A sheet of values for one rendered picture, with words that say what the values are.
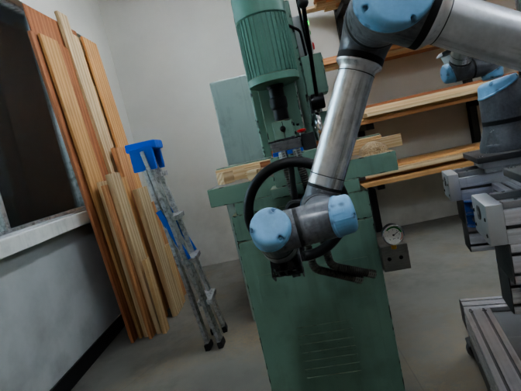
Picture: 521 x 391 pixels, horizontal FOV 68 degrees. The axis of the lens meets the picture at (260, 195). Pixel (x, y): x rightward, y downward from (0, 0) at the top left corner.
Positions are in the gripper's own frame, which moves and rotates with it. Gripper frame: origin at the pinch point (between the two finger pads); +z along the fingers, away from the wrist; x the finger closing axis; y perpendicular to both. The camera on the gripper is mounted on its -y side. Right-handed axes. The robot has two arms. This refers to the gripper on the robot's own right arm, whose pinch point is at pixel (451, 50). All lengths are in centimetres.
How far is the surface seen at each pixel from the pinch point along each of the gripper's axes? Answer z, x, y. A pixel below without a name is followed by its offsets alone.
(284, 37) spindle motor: -56, -75, -19
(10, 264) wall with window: -22, -222, 21
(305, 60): -34, -68, -14
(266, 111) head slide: -42, -89, -1
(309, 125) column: -33, -74, 10
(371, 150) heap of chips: -67, -62, 24
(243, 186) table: -66, -104, 21
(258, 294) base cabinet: -66, -111, 56
